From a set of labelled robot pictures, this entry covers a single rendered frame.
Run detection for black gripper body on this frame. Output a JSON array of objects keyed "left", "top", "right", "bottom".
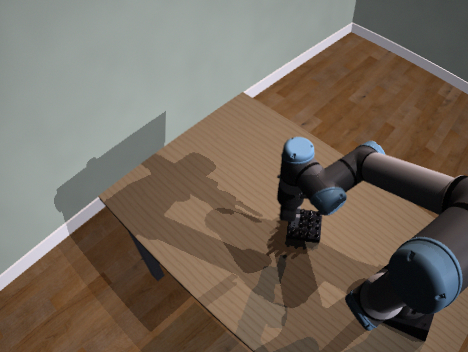
[{"left": 277, "top": 175, "right": 308, "bottom": 221}]

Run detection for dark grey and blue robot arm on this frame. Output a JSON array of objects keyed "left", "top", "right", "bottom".
[{"left": 280, "top": 137, "right": 468, "bottom": 331}]

